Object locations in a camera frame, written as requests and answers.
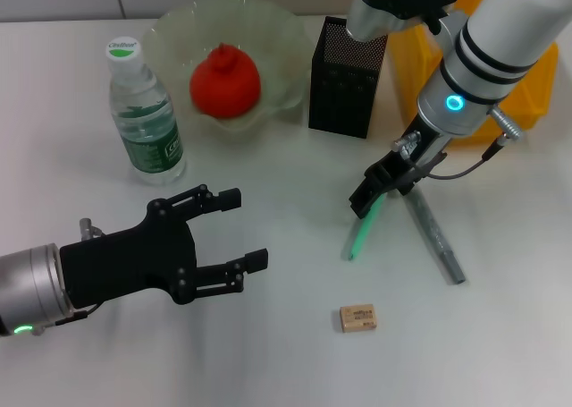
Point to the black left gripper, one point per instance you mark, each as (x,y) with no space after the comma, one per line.
(129,259)

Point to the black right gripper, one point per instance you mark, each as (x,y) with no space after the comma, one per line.
(393,170)

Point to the green and white pen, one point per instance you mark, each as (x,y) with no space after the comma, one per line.
(359,237)

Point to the beige rectangular eraser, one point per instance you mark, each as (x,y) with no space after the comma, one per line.
(357,319)

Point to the clear water bottle green label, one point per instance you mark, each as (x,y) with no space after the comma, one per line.
(149,143)

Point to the red-orange toy orange fruit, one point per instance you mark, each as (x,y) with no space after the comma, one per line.
(225,85)

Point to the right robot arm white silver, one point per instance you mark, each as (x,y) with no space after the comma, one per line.
(491,44)

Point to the grey glitter marker pen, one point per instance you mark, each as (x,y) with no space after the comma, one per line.
(435,237)

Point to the black mesh pen holder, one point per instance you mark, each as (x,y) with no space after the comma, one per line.
(339,98)

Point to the translucent wavy glass fruit plate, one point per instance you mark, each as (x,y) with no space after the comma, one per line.
(277,36)

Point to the yellow plastic storage bin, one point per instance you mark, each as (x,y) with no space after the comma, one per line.
(536,89)

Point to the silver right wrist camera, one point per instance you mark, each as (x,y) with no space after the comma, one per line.
(380,18)

